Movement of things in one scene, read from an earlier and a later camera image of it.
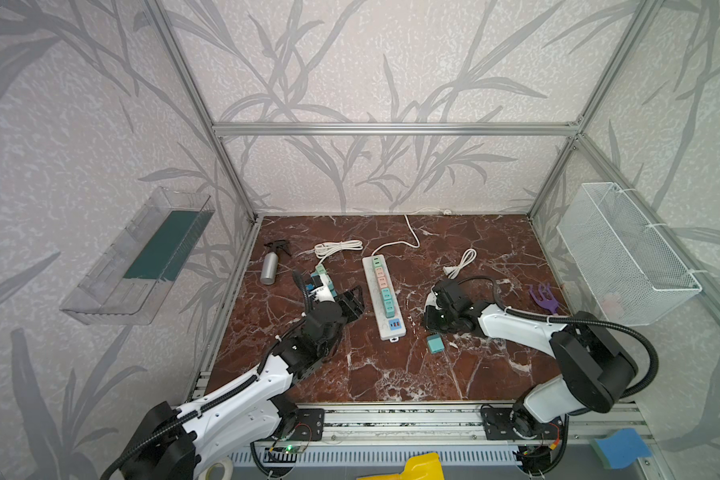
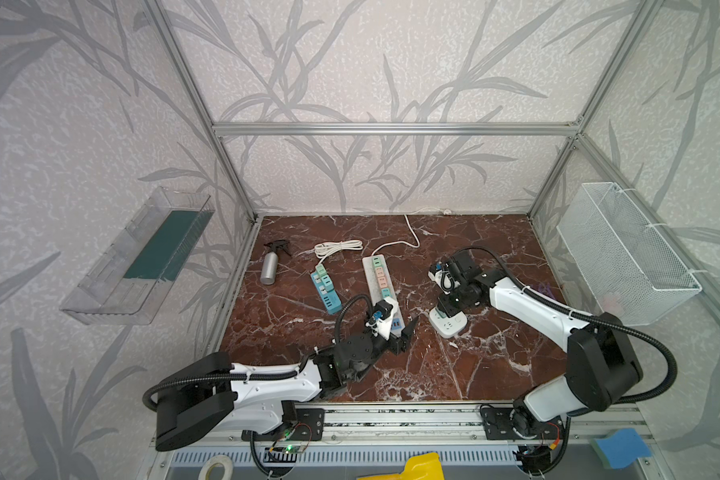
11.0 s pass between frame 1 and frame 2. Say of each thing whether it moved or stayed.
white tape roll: stayed
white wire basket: stayed
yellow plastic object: stayed
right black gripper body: moved
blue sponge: stayed
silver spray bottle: stayed
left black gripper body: moved
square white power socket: moved
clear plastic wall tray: stayed
